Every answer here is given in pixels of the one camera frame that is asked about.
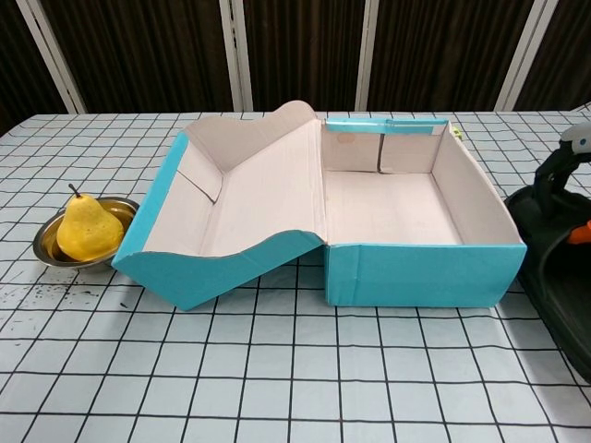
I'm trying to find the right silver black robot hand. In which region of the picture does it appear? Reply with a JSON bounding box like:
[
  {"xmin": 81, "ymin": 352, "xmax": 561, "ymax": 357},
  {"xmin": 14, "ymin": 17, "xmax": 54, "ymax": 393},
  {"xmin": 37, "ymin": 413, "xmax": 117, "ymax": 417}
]
[{"xmin": 534, "ymin": 123, "xmax": 591, "ymax": 245}]

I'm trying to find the black rubber slipper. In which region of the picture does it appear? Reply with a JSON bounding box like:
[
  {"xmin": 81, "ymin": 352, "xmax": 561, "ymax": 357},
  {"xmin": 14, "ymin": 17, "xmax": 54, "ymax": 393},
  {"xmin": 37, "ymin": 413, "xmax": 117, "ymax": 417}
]
[{"xmin": 505, "ymin": 182, "xmax": 591, "ymax": 384}]

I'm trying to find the light blue shoe box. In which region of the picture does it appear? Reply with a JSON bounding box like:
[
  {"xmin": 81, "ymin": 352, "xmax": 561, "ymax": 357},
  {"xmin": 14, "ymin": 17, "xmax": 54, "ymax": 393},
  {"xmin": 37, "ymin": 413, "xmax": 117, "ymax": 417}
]
[{"xmin": 112, "ymin": 99, "xmax": 528, "ymax": 313}]

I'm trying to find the white black checkered tablecloth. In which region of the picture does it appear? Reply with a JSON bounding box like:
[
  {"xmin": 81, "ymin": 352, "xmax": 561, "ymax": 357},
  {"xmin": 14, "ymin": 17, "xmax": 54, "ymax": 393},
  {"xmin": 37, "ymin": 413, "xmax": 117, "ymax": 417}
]
[{"xmin": 0, "ymin": 104, "xmax": 591, "ymax": 443}]

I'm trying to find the yellow pear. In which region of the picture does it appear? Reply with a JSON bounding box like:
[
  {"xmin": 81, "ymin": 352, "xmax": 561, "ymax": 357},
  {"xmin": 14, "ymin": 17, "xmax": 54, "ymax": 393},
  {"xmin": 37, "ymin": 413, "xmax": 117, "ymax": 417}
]
[{"xmin": 55, "ymin": 183, "xmax": 126, "ymax": 263}]

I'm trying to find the steel bowl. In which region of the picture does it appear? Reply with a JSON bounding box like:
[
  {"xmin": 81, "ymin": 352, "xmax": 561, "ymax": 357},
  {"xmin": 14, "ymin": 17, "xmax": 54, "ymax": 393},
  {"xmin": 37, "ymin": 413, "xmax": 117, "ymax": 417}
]
[{"xmin": 32, "ymin": 197, "xmax": 139, "ymax": 277}]

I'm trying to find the white partition frame post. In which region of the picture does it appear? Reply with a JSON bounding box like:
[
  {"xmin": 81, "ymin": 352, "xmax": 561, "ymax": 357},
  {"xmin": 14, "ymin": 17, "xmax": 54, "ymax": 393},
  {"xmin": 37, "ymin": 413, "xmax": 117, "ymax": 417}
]
[
  {"xmin": 355, "ymin": 0, "xmax": 393, "ymax": 112},
  {"xmin": 20, "ymin": 0, "xmax": 89, "ymax": 114},
  {"xmin": 496, "ymin": 0, "xmax": 550, "ymax": 111},
  {"xmin": 219, "ymin": 0, "xmax": 253, "ymax": 112}
]

